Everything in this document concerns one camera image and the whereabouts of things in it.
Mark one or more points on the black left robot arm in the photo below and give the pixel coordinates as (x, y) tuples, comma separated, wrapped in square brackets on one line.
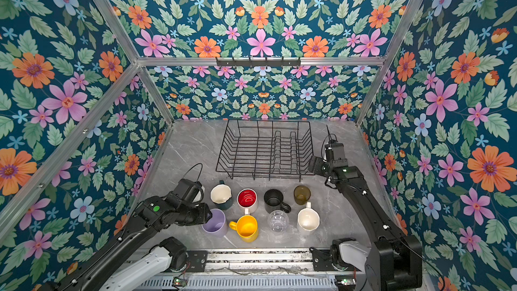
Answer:
[(151, 216)]

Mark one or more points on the white mug red inside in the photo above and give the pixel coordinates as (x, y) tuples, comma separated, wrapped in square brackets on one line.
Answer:
[(248, 200)]

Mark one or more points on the yellow mug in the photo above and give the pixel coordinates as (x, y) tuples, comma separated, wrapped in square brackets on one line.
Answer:
[(246, 227)]

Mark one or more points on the olive glass cup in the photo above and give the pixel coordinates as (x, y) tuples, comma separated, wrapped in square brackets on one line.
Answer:
[(302, 194)]

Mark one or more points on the cream white mug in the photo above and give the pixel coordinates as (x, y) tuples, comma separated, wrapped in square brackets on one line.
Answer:
[(308, 219)]

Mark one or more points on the black wire dish rack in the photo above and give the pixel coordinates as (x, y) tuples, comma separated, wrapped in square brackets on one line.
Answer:
[(266, 149)]

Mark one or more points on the black hook rail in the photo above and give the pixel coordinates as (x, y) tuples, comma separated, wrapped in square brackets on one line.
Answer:
[(257, 62)]

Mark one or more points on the green mug cream inside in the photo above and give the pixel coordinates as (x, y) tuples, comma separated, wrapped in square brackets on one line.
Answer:
[(221, 196)]

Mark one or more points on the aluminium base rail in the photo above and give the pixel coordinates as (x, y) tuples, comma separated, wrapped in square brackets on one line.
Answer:
[(258, 269)]

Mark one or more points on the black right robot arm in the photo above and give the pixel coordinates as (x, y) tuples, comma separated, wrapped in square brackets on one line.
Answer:
[(393, 260)]

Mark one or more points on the clear glass cup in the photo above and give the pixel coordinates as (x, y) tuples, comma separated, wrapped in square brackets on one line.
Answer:
[(278, 221)]

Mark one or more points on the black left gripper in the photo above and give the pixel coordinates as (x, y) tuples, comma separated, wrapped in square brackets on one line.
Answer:
[(207, 215)]

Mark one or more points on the lilac cup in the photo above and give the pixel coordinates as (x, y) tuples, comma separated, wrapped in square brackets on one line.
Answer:
[(217, 225)]

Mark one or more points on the black mug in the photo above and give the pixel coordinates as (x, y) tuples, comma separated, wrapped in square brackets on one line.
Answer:
[(274, 200)]

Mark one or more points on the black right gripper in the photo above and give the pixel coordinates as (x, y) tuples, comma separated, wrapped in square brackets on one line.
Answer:
[(316, 162)]

